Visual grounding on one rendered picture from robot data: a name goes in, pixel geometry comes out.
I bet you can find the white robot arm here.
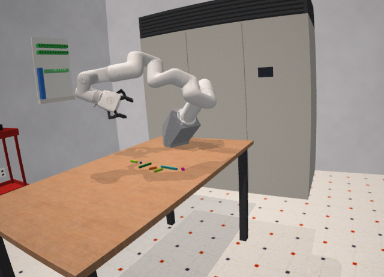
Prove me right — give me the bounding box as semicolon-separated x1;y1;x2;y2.
75;51;217;125

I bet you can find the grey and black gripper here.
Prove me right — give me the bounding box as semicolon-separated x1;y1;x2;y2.
97;89;133;119

